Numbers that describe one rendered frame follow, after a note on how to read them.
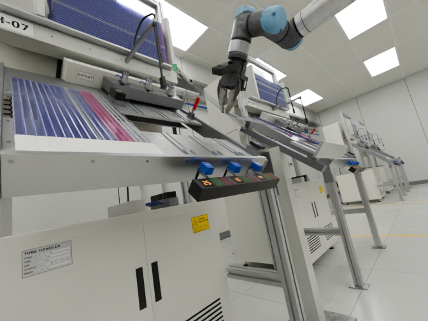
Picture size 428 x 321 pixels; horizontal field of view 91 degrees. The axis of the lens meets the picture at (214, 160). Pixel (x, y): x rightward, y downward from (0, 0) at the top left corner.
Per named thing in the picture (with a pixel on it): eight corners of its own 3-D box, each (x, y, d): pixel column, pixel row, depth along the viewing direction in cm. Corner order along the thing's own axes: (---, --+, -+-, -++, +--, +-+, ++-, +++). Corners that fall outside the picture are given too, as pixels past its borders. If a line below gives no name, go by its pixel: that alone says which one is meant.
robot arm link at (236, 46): (244, 39, 71) (225, 39, 76) (242, 53, 72) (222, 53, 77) (253, 47, 78) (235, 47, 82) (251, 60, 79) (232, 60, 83)
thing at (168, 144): (258, 167, 76) (262, 159, 75) (0, 178, 30) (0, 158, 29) (225, 144, 88) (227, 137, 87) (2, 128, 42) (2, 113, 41)
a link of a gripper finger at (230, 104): (238, 116, 83) (242, 92, 81) (231, 114, 78) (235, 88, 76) (232, 114, 84) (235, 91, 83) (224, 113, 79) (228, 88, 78)
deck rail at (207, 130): (261, 174, 78) (268, 160, 76) (258, 174, 76) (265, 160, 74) (168, 111, 122) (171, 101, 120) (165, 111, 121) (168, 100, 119)
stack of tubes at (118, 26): (168, 64, 117) (162, 23, 121) (52, 21, 80) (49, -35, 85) (156, 76, 125) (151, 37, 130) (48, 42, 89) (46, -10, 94)
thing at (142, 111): (198, 133, 100) (202, 123, 98) (3, 110, 54) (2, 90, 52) (165, 111, 121) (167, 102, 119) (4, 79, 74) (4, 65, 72)
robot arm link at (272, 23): (295, 14, 68) (268, 21, 76) (276, -3, 61) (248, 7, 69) (290, 40, 70) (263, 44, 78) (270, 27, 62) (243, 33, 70)
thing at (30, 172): (258, 175, 76) (266, 157, 74) (0, 198, 30) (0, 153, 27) (255, 173, 77) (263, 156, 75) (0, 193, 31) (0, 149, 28)
